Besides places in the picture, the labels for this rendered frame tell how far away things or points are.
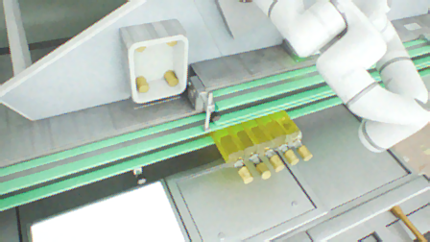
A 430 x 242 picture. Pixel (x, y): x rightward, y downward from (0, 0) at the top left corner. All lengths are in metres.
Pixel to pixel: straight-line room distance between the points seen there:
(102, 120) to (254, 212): 0.58
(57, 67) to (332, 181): 1.02
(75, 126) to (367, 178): 1.07
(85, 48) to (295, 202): 0.82
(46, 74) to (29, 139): 0.20
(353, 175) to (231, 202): 0.51
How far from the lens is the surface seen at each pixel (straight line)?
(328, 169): 1.41
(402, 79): 0.98
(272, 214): 1.19
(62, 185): 1.14
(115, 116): 1.15
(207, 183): 1.21
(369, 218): 1.32
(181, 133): 1.11
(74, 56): 1.05
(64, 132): 1.14
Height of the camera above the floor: 1.59
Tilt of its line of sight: 34 degrees down
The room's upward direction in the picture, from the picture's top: 148 degrees clockwise
